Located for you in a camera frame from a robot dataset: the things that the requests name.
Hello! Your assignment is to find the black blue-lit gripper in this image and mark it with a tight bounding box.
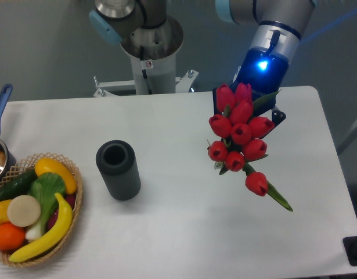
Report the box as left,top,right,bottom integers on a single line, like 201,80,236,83
212,49,289,128

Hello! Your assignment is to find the red tulip bouquet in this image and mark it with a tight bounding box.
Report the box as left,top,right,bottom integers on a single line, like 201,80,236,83
207,83,293,212

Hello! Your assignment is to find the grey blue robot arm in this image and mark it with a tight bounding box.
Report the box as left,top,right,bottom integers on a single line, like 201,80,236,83
89,1,315,125

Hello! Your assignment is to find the dark grey ribbed vase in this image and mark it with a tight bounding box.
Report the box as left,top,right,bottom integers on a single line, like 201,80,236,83
96,140,141,201

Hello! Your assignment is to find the black device at edge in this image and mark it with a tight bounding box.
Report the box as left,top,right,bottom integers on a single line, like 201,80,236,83
342,236,357,266

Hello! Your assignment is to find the purple red vegetable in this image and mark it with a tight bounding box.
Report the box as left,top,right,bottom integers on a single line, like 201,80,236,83
46,194,76,231

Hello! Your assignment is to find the green bok choy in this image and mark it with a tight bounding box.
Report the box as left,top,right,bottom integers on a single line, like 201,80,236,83
26,172,66,242

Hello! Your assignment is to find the woven wicker basket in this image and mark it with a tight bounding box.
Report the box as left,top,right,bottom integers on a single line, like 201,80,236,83
0,152,83,267

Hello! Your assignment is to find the yellow banana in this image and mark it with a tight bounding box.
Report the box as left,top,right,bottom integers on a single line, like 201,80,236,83
9,193,73,263

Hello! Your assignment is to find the dark green cucumber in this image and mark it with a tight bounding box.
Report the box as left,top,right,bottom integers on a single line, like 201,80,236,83
0,169,37,202

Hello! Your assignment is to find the beige round radish slice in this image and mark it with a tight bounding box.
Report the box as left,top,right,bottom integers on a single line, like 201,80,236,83
7,195,41,227

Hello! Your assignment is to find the yellow bell pepper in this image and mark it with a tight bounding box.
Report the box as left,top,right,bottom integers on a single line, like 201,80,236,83
0,199,12,225

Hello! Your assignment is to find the orange fruit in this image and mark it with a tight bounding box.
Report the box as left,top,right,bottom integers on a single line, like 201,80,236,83
0,223,26,251

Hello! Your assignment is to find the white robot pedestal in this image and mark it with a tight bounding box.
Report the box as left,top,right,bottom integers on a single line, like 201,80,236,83
89,12,199,97

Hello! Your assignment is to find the white frame at right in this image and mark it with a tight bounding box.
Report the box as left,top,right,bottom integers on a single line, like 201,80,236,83
336,118,357,156

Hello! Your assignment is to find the blue handled saucepan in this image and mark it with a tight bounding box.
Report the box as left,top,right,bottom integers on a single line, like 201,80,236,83
0,84,16,182

